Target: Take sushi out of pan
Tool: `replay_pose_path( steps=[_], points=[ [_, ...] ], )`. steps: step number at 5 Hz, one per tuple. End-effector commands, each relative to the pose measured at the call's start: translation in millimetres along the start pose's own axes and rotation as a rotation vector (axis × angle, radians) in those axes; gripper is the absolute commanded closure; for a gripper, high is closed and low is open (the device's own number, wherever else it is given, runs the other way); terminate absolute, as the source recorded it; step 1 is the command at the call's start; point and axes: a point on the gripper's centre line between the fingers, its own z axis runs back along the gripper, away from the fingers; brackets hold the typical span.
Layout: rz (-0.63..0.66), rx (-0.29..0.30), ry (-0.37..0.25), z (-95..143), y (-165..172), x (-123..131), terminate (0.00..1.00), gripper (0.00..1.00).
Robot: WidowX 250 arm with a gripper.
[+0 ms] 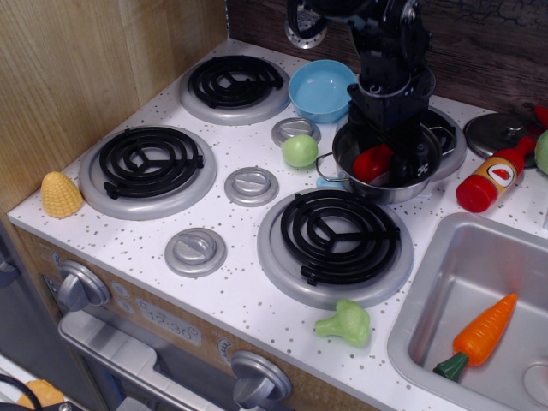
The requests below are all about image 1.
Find red toy pepper right edge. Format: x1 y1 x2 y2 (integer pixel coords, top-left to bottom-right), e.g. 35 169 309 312
533 105 548 129

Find front right black burner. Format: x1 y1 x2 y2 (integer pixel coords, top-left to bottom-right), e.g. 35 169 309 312
257 188 414 310

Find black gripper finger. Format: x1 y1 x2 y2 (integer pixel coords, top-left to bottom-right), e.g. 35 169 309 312
348 110 384 152
389 144 430 188

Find front left black burner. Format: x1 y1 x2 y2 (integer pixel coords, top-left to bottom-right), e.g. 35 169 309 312
79 126 217 221

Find orange toy bottom left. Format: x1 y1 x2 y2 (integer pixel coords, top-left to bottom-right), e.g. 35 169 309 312
25 379 65 408

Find light blue toy bowl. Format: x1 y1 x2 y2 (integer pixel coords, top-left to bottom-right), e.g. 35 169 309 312
289 60 356 124

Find light green toy ball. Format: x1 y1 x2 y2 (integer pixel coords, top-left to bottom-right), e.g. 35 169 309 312
282 134 319 168

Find silver oven knob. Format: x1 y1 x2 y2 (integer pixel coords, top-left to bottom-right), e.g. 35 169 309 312
230 350 293 410
58 260 110 312

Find green toy broccoli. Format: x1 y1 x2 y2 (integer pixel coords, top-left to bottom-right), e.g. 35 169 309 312
314 299 370 347

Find hanging round metal strainer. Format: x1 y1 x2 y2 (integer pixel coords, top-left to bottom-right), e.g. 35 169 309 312
284 6 327 50

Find green toy vegetable right edge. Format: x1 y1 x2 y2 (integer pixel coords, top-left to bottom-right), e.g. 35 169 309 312
534 131 548 175

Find back left black burner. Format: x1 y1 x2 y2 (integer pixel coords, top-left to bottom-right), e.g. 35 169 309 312
180 55 290 126

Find small steel pot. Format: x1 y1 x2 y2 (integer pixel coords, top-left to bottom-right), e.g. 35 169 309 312
318 117 442 204

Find red toy ketchup bottle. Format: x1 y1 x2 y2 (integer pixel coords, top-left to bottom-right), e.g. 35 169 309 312
456 136 536 213

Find red and white toy sushi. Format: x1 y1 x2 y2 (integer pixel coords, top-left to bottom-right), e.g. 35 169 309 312
352 144 394 186

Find silver stovetop knob middle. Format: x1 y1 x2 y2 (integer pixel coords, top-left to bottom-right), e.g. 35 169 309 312
224 167 279 207

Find silver oven door handle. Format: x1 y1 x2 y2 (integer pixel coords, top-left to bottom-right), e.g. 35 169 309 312
58 312 219 410

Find silver stovetop knob front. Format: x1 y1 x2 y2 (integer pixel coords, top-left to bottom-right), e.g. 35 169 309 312
164 228 228 278

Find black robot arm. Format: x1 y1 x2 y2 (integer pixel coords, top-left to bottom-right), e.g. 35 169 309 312
287 1 437 187

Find silver stovetop knob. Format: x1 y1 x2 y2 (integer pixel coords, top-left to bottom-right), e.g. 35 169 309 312
224 167 279 207
271 117 321 147
164 228 228 278

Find yellow toy corn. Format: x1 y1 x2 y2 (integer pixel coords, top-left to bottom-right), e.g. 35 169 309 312
41 171 84 218

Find silver oven knob left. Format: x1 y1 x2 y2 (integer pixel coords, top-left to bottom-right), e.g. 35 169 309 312
58 260 110 312

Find steel pot lid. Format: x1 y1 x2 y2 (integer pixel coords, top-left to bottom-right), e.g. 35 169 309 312
464 113 544 158

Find silver toy sink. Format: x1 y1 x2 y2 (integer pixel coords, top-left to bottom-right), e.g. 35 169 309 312
388 213 547 410

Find orange toy carrot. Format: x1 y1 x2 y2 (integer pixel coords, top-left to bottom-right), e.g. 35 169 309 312
432 293 518 382

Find silver stovetop knob back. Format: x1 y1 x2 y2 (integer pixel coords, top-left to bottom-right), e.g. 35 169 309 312
271 117 321 147

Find silver oven knob right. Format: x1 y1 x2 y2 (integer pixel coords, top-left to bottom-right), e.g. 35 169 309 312
230 350 293 410

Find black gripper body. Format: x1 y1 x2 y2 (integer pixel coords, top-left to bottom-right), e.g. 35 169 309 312
345 68 437 172

